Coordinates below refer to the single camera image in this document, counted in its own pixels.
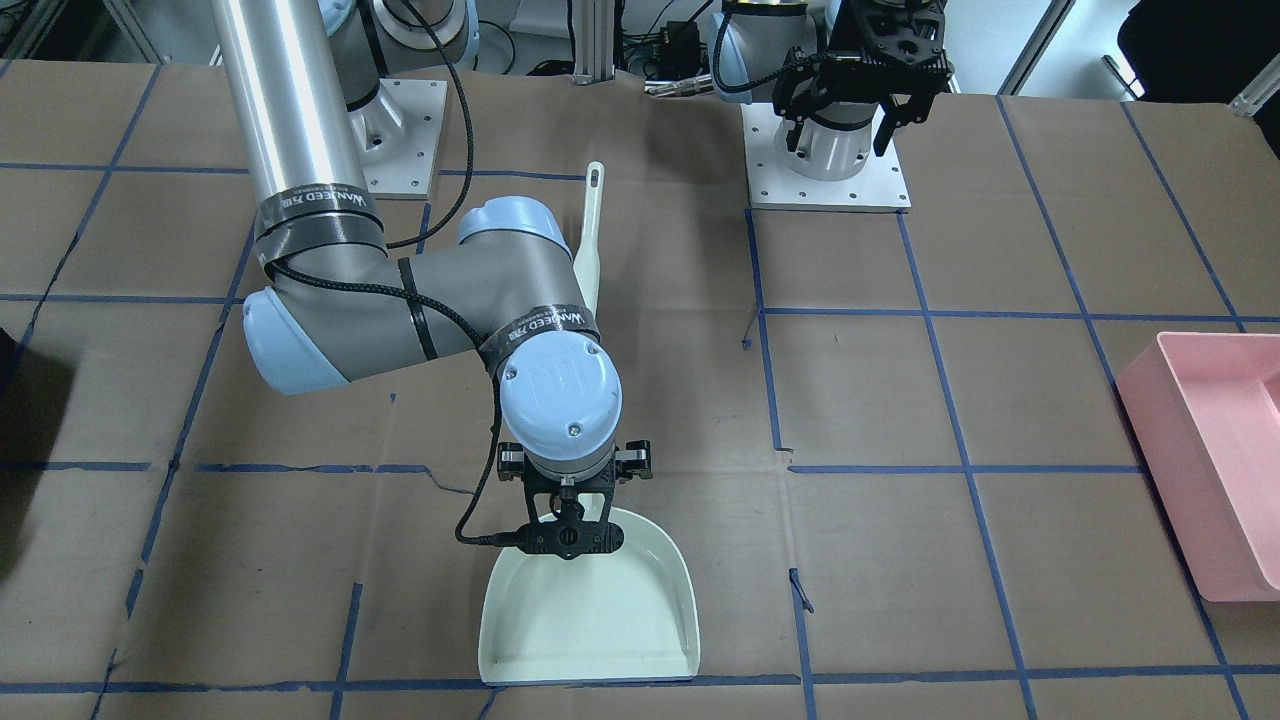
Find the aluminium frame post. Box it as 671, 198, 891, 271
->
568, 0, 618, 86

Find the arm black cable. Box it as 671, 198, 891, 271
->
265, 0, 526, 548
712, 0, 831, 106

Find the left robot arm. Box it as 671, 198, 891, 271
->
707, 1, 954, 182

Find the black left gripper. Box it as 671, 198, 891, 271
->
772, 1, 954, 160

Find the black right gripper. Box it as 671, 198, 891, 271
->
497, 439, 652, 525

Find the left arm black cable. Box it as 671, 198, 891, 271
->
712, 0, 831, 106

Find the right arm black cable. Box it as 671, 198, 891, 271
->
265, 0, 526, 548

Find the black usb hub box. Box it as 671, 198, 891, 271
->
655, 20, 704, 74

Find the pink plastic bin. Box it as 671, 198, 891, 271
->
1117, 332, 1279, 602

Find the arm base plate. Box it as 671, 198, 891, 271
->
347, 79, 449, 201
740, 102, 913, 213

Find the pale green dustpan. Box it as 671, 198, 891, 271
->
477, 506, 701, 685

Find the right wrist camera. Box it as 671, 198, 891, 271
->
515, 519, 625, 560

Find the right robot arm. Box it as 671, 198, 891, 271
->
212, 1, 649, 496

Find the white hand brush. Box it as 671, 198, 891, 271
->
573, 161, 605, 315

